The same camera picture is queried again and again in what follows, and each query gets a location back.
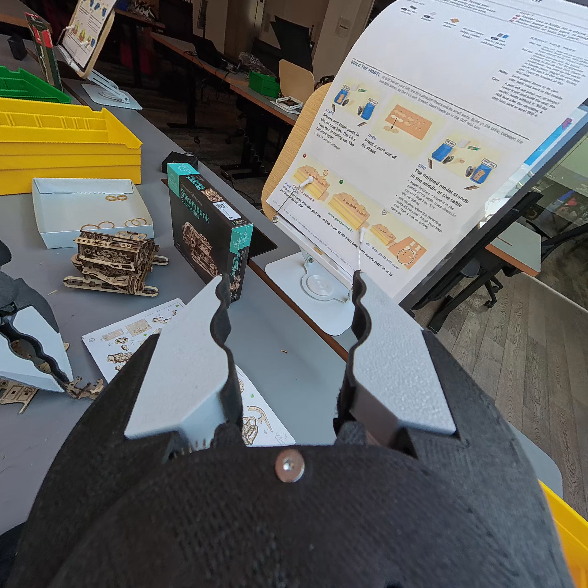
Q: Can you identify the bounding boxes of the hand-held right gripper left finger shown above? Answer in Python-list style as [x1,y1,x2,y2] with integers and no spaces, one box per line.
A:
[124,274,244,452]

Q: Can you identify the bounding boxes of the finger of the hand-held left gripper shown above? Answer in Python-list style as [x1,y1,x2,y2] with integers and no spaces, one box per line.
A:
[0,305,74,386]
[0,337,66,394]

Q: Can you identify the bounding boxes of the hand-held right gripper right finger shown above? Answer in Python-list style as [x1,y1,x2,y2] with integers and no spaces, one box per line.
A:
[334,270,458,448]

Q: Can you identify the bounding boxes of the small dark wooden model part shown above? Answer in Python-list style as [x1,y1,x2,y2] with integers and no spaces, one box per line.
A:
[64,377,105,400]

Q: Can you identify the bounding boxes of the light wooden model part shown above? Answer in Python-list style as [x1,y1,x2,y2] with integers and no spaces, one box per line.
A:
[0,378,40,415]

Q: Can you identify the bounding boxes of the wooden submarine model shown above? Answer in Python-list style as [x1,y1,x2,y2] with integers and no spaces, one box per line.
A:
[63,230,168,298]

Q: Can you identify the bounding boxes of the black model kit box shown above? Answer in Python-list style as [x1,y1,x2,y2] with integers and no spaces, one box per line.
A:
[162,162,254,304]

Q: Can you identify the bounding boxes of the instruction booklet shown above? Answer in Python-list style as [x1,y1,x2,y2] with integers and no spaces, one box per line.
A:
[82,299,295,447]

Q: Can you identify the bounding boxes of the white cardboard tray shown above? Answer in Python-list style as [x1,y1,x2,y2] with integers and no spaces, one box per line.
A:
[31,177,154,250]

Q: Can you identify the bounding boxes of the black metal stand legs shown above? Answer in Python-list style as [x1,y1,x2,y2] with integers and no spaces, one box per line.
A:
[427,193,545,335]

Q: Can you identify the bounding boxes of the yellow plastic bin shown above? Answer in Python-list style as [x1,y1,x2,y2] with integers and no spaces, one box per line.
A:
[0,165,142,196]
[0,152,142,170]
[537,480,588,588]
[0,96,143,154]

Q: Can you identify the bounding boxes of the group of tan rubber bands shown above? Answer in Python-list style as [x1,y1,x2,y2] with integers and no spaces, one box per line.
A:
[80,193,152,232]

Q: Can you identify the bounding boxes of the black power adapter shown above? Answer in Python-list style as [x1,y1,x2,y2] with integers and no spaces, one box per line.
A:
[161,151,199,174]

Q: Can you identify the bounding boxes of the green plastic bin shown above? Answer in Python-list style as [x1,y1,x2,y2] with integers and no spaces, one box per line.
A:
[0,65,73,104]
[248,71,281,99]

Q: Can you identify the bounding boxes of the wooden document stand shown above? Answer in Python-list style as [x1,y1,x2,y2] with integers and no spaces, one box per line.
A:
[57,0,142,110]
[261,83,364,337]
[276,59,316,114]

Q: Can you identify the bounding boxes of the red green card package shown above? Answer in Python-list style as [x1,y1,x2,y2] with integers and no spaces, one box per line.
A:
[24,13,63,92]

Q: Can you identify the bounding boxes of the white instruction sheet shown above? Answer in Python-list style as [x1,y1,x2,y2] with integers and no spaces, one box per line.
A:
[266,0,588,299]
[62,0,108,67]

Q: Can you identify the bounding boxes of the long wooden edged table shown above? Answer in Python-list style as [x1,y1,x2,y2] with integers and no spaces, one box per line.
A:
[149,31,306,127]

